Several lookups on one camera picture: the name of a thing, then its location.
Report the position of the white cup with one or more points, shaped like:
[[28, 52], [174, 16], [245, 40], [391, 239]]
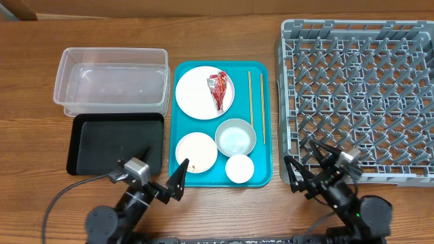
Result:
[[239, 169]]

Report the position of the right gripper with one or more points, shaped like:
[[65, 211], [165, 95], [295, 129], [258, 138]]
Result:
[[318, 181]]

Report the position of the black plastic tray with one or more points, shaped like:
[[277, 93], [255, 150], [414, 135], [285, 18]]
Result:
[[98, 141]]

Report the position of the left wooden chopstick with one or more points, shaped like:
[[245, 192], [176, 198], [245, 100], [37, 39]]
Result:
[[251, 98]]

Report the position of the red snack wrapper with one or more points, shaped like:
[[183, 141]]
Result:
[[217, 85]]

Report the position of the right wooden chopstick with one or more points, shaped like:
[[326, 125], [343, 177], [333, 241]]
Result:
[[263, 108]]

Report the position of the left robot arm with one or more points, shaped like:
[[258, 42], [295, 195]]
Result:
[[116, 224]]

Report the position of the large white plate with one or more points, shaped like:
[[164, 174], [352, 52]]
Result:
[[194, 97]]

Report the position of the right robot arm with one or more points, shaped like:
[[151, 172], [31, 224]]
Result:
[[353, 219]]

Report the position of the pink bowl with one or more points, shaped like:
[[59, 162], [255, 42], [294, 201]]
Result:
[[200, 149]]

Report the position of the wooden chopstick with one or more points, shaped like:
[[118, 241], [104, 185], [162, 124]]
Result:
[[251, 98], [263, 108]]

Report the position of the teal serving tray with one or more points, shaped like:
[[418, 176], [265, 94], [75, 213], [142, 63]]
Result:
[[182, 124]]

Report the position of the grey dishwasher rack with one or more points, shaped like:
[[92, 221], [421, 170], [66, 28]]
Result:
[[366, 84]]

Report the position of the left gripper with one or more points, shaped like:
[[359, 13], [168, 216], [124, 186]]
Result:
[[162, 193]]

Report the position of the clear plastic bin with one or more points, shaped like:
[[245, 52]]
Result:
[[112, 80]]

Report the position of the grey bowl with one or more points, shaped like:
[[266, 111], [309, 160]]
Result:
[[235, 137]]

